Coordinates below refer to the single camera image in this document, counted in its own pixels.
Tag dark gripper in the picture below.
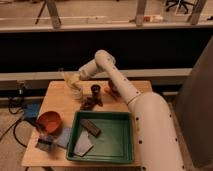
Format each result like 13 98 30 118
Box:
80 84 103 110

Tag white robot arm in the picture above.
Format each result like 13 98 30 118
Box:
79 50 184 171

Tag dark rectangular block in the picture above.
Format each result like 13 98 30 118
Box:
80 119 101 137

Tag orange toy object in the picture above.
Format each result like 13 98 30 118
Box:
104 80 120 100

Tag grey sponge piece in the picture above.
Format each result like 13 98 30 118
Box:
73 131 93 156

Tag orange plastic bowl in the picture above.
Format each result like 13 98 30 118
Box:
37 111 62 134

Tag light blue cloth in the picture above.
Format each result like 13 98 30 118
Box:
55 127 71 148

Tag green plastic tray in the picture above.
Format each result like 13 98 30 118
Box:
66 111 134 164

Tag blue box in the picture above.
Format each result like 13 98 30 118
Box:
24 103 40 119

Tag office chair base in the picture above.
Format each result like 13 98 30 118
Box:
165 0 194 14

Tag black cables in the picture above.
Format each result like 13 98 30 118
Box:
0 96 38 148

